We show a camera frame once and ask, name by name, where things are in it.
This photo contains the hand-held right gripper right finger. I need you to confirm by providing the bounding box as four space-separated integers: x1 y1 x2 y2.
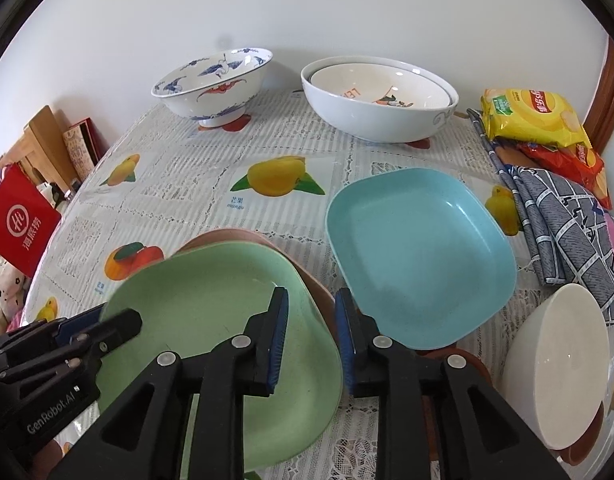
334 287 572 480

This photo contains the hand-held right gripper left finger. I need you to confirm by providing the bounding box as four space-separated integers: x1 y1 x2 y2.
47 287 290 480

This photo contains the plain white bowl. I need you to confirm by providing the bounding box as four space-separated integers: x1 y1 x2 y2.
501 283 610 451

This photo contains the red-edged book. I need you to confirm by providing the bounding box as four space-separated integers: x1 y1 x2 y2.
63 118 100 183

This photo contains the orange-brown packet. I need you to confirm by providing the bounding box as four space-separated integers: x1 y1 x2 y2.
494 145 538 168

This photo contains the brown bowl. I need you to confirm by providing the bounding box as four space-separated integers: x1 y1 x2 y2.
557 405 606 466

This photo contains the red chip bag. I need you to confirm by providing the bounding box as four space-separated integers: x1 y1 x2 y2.
517 141 614 211

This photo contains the blue patterned white bowl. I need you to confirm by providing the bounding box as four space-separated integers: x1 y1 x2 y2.
151 48 274 129

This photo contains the white bowl with orange print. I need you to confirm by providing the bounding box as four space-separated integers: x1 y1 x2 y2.
309 63 455 110

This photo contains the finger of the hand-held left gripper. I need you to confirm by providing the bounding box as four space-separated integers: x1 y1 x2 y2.
0 308 142 386
0 307 108 361

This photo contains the grey checked cloth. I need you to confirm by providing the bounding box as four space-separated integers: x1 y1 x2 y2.
467 108 614 323

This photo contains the pink plate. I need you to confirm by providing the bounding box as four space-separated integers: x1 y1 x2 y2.
177 228 338 341

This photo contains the blue plate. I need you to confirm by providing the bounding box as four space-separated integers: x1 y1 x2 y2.
325 167 518 352

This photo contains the large white bowl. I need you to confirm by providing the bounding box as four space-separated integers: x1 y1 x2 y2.
301 56 460 144

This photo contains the plush toy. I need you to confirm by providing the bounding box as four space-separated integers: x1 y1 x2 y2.
0 255 32 336

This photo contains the red paper bag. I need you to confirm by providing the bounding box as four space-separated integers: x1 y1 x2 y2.
0 164 62 278

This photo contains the green plate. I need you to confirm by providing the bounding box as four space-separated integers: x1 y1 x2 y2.
96 241 344 472

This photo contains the wooden door frame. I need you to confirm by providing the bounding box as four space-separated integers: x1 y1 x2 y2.
584 35 614 153

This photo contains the yellow chip bag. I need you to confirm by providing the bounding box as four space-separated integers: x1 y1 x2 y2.
481 88 594 150

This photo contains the lace fruit-print tablecloth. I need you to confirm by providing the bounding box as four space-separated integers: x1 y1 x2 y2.
24 87 614 480

